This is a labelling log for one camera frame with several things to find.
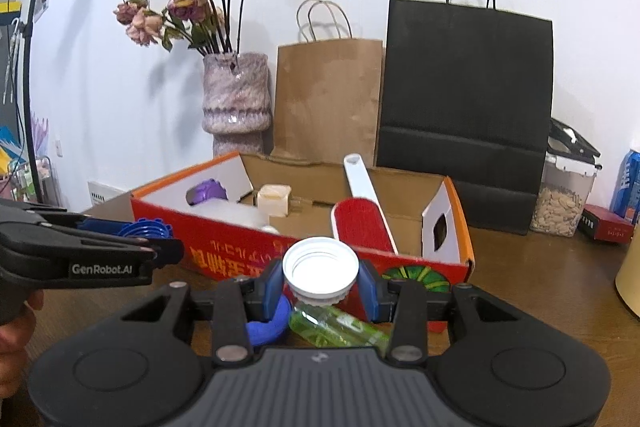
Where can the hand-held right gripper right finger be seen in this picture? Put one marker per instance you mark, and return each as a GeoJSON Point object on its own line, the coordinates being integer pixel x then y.
{"type": "Point", "coordinates": [367, 292]}

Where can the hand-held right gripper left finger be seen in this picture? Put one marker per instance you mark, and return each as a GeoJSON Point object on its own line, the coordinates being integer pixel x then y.
{"type": "Point", "coordinates": [273, 292]}

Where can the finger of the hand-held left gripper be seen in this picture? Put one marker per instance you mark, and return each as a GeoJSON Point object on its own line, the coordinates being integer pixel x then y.
{"type": "Point", "coordinates": [100, 226]}
{"type": "Point", "coordinates": [165, 252]}

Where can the blue ridged bottle cap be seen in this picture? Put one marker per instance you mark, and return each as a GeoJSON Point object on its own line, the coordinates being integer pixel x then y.
{"type": "Point", "coordinates": [147, 229]}

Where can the white plastic screw lid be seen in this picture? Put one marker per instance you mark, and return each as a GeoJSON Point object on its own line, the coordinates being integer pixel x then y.
{"type": "Point", "coordinates": [320, 269]}

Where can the orange cardboard box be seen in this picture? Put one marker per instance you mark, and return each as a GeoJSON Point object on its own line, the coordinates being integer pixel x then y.
{"type": "Point", "coordinates": [225, 247]}

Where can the white and red lint brush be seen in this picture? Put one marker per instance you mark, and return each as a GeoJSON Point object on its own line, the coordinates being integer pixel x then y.
{"type": "Point", "coordinates": [360, 217]}

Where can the person's left hand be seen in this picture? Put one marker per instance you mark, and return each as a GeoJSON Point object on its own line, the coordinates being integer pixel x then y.
{"type": "Point", "coordinates": [15, 352]}

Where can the green transparent bottle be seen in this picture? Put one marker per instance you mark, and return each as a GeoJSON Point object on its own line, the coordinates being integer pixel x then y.
{"type": "Point", "coordinates": [335, 324]}

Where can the purple plastic cap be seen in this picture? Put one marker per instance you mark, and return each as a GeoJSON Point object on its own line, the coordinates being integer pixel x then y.
{"type": "Point", "coordinates": [207, 192]}

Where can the beige cube container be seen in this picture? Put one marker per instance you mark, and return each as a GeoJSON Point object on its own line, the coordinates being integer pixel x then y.
{"type": "Point", "coordinates": [274, 201]}

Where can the pink mottled ceramic vase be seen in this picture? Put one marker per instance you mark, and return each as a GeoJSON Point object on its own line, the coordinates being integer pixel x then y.
{"type": "Point", "coordinates": [235, 97]}

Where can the black light stand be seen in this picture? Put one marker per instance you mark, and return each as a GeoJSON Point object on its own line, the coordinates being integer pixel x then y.
{"type": "Point", "coordinates": [30, 57]}

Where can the brown paper bag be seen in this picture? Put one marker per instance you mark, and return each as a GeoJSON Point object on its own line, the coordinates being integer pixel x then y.
{"type": "Point", "coordinates": [325, 102]}

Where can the clear jar of seeds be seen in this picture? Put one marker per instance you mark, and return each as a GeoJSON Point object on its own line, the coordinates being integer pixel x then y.
{"type": "Point", "coordinates": [557, 207]}

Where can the black paper bag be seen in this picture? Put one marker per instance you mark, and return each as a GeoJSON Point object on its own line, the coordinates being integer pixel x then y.
{"type": "Point", "coordinates": [465, 97]}

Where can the small red box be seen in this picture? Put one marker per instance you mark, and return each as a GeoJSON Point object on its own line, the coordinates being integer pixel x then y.
{"type": "Point", "coordinates": [605, 223]}

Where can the cream coloured container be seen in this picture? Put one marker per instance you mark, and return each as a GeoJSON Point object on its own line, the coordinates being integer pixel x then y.
{"type": "Point", "coordinates": [630, 282]}

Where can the blue drink can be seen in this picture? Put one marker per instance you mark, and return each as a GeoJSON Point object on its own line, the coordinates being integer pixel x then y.
{"type": "Point", "coordinates": [629, 187]}

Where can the white wall socket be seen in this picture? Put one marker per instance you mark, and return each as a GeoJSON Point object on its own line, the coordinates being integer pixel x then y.
{"type": "Point", "coordinates": [59, 148]}

